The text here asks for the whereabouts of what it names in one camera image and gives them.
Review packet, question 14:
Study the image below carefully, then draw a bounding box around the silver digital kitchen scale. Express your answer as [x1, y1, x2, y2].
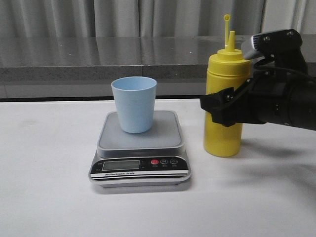
[88, 110, 192, 188]

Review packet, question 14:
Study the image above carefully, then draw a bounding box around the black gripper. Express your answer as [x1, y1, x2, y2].
[200, 29, 309, 127]

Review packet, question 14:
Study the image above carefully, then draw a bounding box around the light blue plastic cup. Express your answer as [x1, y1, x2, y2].
[111, 77, 157, 133]

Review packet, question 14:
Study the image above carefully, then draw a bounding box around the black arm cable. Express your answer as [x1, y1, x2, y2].
[252, 59, 316, 82]

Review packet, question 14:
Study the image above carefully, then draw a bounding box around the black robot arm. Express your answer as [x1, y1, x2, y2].
[200, 29, 316, 130]

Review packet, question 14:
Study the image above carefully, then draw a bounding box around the yellow squeeze bottle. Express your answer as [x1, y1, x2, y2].
[204, 14, 251, 157]

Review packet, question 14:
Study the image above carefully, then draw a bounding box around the grey curtain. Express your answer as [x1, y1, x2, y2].
[0, 0, 316, 38]

